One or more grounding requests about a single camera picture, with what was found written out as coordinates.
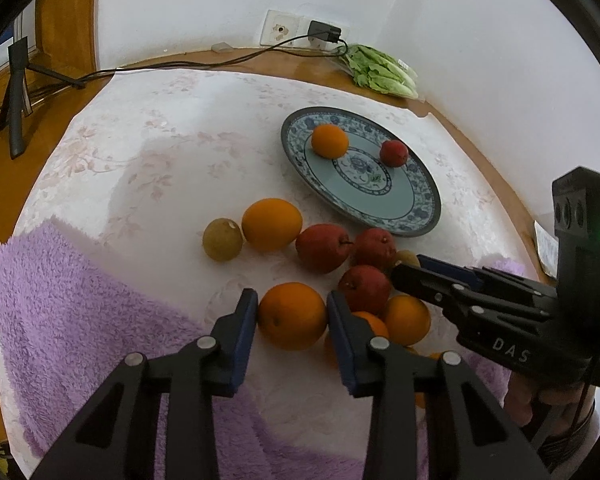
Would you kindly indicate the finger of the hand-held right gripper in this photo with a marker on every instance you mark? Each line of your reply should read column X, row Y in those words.
column 450, row 269
column 420, row 282

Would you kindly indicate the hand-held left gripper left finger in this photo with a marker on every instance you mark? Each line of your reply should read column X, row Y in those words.
column 244, row 345

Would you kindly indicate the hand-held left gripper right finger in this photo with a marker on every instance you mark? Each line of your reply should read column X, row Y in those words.
column 341, row 350

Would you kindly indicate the small yellow-green fruit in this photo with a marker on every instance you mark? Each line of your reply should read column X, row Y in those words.
column 405, row 258

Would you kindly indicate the blue patterned ceramic plate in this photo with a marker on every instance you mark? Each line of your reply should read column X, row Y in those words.
column 380, row 200

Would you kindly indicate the yellow-green round fruit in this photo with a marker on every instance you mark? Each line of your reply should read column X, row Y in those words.
column 222, row 239

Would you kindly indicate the large orange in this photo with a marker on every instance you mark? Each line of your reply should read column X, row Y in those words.
column 271, row 225

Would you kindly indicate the small red apple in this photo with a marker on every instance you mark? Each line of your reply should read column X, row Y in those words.
column 394, row 153

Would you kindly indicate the small orange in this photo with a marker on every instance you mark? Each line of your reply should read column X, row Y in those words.
column 330, row 141

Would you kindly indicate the person's right hand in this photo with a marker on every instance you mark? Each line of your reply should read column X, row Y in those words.
column 520, row 402

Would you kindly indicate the white printed packet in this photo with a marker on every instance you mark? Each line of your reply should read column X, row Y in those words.
column 547, row 250

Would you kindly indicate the purple fluffy towel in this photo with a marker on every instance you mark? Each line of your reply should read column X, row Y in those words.
column 80, row 310

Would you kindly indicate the white floral tablecloth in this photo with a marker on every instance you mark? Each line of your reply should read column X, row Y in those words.
column 180, row 160

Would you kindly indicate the bagged green lettuce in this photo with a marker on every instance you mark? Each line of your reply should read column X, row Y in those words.
column 380, row 70

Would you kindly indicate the black power adapter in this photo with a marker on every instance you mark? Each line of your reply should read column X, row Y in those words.
column 325, row 31

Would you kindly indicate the black tripod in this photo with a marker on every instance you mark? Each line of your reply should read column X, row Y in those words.
column 16, row 110

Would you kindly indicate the white wall socket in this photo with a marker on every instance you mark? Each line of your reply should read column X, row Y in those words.
column 280, row 30

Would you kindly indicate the wooden frame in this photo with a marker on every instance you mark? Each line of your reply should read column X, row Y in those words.
column 65, row 10

